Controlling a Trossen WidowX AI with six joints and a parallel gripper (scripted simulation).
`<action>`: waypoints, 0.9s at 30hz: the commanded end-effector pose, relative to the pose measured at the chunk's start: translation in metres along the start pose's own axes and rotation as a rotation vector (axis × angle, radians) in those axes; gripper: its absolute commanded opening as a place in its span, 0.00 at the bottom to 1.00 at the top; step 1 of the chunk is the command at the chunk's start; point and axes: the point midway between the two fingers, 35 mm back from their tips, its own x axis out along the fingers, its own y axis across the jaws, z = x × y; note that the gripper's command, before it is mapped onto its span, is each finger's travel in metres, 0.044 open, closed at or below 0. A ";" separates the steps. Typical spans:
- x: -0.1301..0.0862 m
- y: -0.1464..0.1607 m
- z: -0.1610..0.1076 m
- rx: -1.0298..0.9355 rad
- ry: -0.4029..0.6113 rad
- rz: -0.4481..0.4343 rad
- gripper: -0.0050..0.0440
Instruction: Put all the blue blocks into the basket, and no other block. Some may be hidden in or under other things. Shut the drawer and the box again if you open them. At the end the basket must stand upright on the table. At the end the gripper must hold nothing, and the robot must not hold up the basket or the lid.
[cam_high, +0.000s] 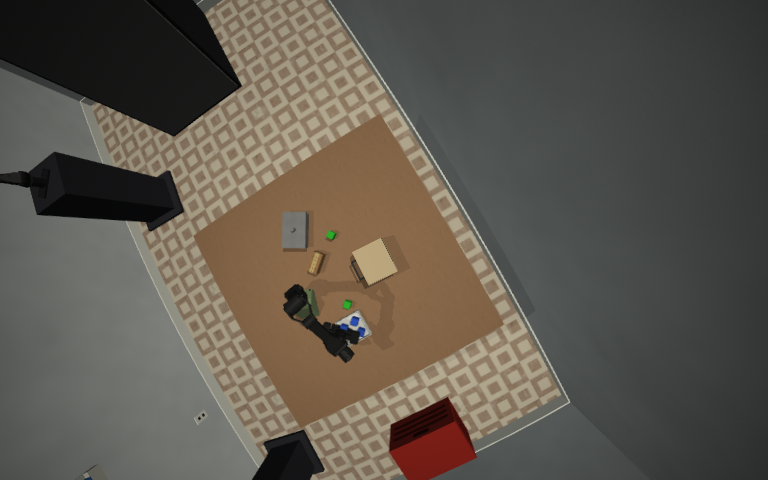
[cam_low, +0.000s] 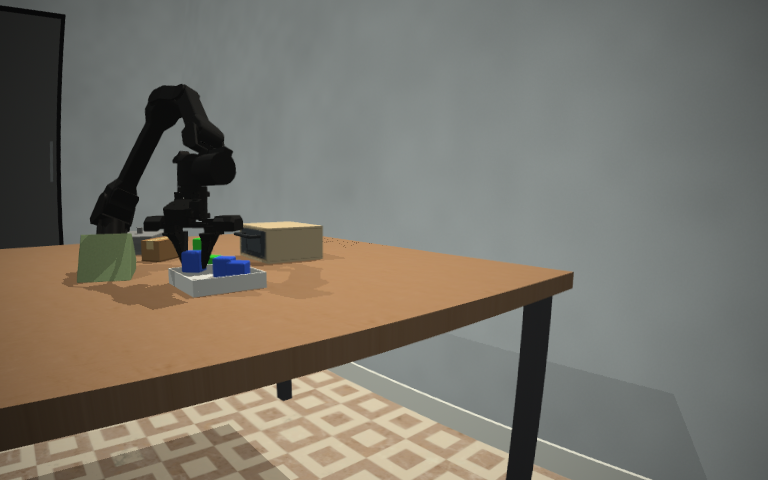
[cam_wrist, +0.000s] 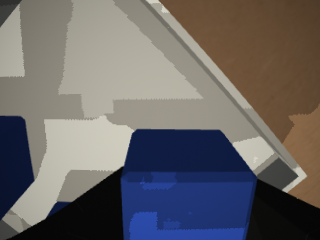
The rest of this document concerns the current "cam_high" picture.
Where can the brown cardboard box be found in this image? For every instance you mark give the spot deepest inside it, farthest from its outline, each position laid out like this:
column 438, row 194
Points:
column 315, row 262

